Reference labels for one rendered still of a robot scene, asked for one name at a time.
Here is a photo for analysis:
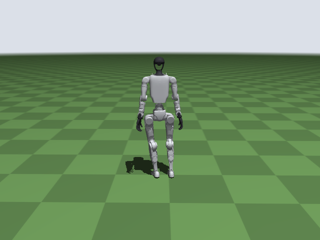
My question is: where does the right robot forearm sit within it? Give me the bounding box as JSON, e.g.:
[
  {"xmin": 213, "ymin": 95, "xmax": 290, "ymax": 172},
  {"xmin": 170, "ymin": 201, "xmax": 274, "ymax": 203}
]
[{"xmin": 173, "ymin": 94, "xmax": 182, "ymax": 116}]

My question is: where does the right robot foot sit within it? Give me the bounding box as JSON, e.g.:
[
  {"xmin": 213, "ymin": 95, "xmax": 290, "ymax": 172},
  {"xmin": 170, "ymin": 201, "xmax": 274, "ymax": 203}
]
[{"xmin": 167, "ymin": 170, "xmax": 174, "ymax": 178}]

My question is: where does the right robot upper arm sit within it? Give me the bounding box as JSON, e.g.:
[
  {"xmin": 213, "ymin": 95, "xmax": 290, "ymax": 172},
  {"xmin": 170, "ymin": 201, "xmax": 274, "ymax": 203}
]
[{"xmin": 168, "ymin": 76, "xmax": 178, "ymax": 100}]

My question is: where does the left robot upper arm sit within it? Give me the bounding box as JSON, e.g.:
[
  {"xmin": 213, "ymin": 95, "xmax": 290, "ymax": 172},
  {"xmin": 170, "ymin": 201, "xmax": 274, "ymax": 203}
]
[{"xmin": 141, "ymin": 76, "xmax": 150, "ymax": 101}]

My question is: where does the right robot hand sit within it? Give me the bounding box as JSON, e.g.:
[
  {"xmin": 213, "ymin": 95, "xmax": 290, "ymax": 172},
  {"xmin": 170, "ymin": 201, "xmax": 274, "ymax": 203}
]
[{"xmin": 177, "ymin": 112, "xmax": 183, "ymax": 130}]

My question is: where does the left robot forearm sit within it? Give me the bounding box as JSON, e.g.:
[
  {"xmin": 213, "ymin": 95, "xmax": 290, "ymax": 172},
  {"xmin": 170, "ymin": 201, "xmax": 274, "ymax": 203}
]
[{"xmin": 137, "ymin": 95, "xmax": 146, "ymax": 118}]

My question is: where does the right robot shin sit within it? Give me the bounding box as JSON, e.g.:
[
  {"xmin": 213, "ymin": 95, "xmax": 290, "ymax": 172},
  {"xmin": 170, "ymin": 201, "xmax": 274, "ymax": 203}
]
[{"xmin": 167, "ymin": 141, "xmax": 174, "ymax": 171}]

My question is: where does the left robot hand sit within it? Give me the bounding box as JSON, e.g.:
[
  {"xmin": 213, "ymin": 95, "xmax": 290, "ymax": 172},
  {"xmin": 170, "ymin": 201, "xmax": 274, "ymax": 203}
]
[{"xmin": 136, "ymin": 113, "xmax": 143, "ymax": 132}]

